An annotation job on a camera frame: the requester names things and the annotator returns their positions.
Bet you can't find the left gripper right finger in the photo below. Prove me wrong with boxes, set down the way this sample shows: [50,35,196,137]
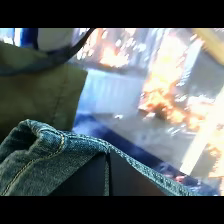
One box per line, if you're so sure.
[108,149,168,197]

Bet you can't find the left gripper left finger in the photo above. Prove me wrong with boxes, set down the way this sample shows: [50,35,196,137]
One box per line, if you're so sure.
[49,151,109,197]

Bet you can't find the blue jeans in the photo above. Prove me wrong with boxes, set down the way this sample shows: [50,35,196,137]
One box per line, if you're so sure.
[0,118,198,197]

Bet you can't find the olive green garment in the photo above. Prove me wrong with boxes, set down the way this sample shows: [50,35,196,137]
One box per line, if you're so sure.
[0,40,89,144]

